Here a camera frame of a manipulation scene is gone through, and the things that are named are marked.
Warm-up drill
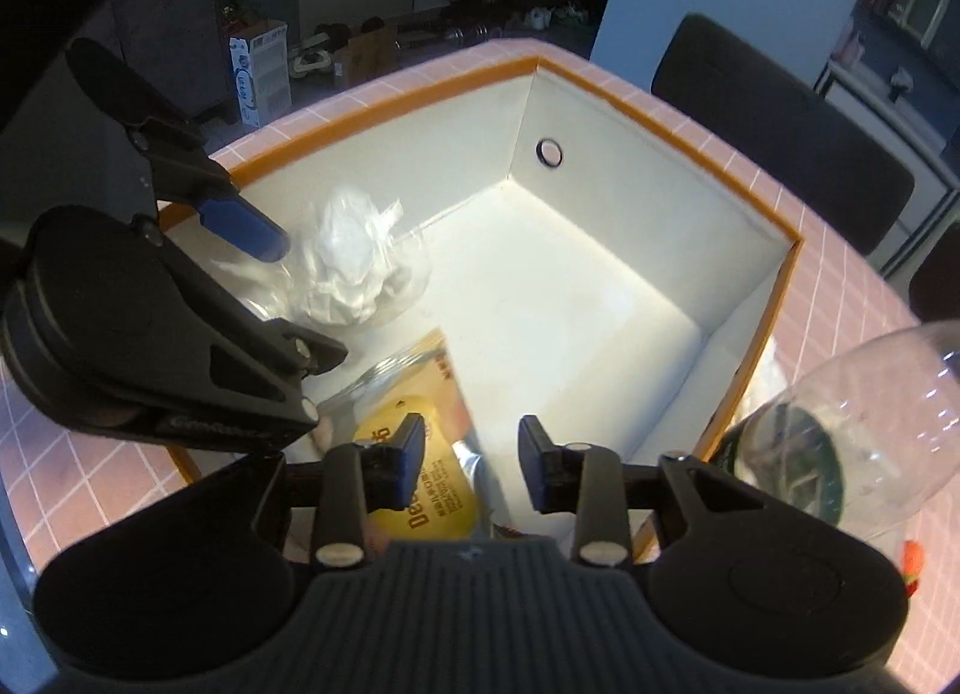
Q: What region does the white blue carton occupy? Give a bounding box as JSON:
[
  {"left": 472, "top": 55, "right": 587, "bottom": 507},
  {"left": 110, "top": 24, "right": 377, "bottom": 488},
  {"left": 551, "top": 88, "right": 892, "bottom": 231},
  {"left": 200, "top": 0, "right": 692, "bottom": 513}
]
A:
[{"left": 228, "top": 19, "right": 291, "bottom": 128}]

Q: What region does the orange cardboard box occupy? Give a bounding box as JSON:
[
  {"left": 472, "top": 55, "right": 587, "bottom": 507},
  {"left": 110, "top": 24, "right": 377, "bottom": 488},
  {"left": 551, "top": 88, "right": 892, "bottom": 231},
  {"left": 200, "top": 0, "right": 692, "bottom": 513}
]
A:
[{"left": 171, "top": 58, "right": 799, "bottom": 546}]

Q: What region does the left black chair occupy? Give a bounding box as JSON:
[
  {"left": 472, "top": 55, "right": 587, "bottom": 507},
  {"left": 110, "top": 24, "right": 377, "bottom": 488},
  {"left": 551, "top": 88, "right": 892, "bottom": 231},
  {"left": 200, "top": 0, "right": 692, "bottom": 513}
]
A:
[{"left": 651, "top": 13, "right": 914, "bottom": 255}]

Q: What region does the clear plastic water bottle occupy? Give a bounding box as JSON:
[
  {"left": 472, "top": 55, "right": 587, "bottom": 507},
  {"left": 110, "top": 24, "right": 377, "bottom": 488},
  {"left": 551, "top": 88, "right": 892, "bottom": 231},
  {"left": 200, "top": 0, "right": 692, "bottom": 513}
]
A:
[{"left": 711, "top": 320, "right": 958, "bottom": 541}]

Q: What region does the orange crochet fruit toy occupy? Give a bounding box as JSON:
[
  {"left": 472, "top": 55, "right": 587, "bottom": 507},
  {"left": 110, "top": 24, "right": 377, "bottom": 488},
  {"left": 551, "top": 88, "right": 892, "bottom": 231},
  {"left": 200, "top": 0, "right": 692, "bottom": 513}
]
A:
[{"left": 901, "top": 540, "right": 926, "bottom": 596}]

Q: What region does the clear bag white stuffing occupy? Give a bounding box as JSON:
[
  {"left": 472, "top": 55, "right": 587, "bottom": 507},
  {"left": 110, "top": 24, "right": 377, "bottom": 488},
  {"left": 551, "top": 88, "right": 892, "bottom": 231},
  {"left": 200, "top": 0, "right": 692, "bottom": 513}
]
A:
[{"left": 213, "top": 185, "right": 431, "bottom": 330}]

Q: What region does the right black chair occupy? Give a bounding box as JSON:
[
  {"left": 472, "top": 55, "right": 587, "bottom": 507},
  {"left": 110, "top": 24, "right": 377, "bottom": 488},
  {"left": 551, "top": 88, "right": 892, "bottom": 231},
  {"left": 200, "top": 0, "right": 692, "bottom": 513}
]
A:
[{"left": 908, "top": 223, "right": 960, "bottom": 322}]

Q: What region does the black chair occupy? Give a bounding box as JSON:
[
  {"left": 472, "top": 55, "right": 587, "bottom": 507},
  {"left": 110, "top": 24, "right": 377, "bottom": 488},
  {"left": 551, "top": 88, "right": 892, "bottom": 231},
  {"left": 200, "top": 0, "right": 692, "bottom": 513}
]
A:
[
  {"left": 651, "top": 13, "right": 914, "bottom": 255},
  {"left": 908, "top": 223, "right": 960, "bottom": 322}
]

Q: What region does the yellow snack bag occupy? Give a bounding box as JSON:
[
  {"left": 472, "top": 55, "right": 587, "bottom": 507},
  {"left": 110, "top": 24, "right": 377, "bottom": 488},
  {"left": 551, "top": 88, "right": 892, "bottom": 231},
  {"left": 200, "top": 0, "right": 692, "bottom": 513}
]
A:
[{"left": 317, "top": 328, "right": 491, "bottom": 549}]

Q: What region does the white vanity cabinet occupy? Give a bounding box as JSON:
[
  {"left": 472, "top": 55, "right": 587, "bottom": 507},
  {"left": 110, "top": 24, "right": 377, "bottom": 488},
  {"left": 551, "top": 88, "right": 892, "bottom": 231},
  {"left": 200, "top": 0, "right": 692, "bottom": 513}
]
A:
[{"left": 815, "top": 60, "right": 958, "bottom": 276}]

